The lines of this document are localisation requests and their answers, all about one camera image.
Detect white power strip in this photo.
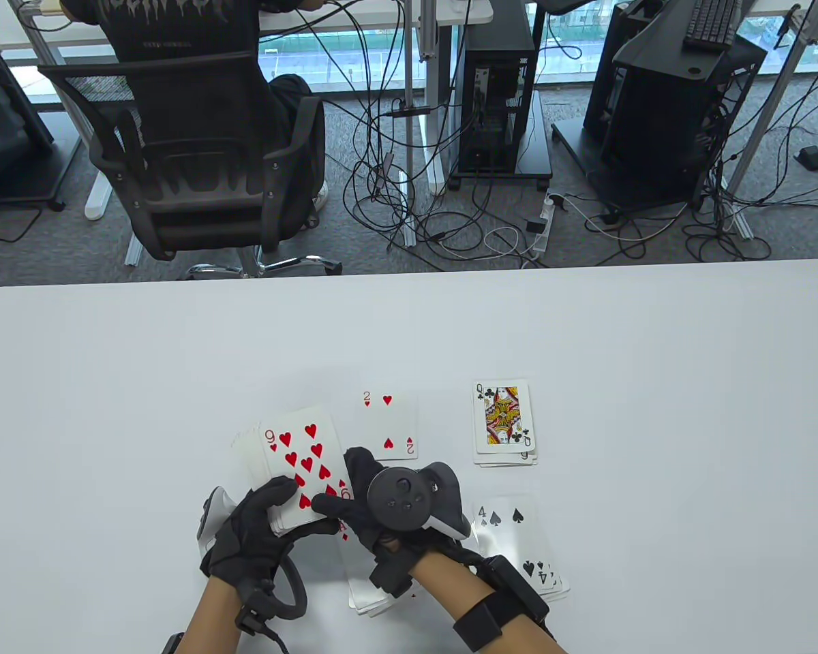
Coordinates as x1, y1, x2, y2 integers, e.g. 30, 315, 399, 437
532, 193, 568, 258

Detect spades card pile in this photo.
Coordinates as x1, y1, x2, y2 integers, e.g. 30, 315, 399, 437
472, 495, 571, 604

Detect black computer tower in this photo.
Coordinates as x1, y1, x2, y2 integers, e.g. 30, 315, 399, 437
458, 0, 539, 174
583, 0, 662, 144

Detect person's left forearm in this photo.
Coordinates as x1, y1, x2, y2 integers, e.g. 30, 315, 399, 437
181, 579, 246, 654

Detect aluminium frame leg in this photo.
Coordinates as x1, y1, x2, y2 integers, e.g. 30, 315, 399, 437
721, 3, 818, 240
10, 0, 147, 268

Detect person's right forearm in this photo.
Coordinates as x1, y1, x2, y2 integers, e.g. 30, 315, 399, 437
412, 550, 568, 654

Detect single red diamond playing card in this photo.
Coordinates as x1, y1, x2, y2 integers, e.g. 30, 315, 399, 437
337, 519, 416, 614

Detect black wrist strap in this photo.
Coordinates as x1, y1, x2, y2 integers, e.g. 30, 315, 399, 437
452, 593, 512, 651

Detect person's right hand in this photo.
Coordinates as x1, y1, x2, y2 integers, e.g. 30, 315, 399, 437
312, 448, 485, 580

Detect deck of playing cards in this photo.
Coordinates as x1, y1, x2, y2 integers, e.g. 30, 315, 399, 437
230, 405, 355, 539

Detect black wheeled computer stand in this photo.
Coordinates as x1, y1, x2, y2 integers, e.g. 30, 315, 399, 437
449, 89, 554, 191

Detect person's left hand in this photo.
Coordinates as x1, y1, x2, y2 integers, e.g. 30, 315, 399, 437
201, 476, 346, 604

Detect tangle of black cables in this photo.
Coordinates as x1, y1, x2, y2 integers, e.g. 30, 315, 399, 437
564, 153, 818, 263
341, 0, 541, 263

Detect black clubs playing card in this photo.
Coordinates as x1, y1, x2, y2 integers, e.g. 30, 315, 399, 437
476, 451, 539, 468

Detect black equipment cart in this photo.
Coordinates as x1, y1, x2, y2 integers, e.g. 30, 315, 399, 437
0, 40, 69, 213

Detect black keyboard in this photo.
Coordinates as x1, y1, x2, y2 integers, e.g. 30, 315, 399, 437
683, 0, 759, 52

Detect black mesh office chair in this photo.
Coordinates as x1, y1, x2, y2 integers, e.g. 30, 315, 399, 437
37, 51, 345, 280

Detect large black computer case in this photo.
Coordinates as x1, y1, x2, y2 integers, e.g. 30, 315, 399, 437
599, 31, 769, 208

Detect clubs face playing card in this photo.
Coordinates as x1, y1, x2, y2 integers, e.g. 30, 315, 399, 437
474, 380, 536, 456

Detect white cable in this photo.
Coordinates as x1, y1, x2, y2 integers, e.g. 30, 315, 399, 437
483, 226, 541, 260

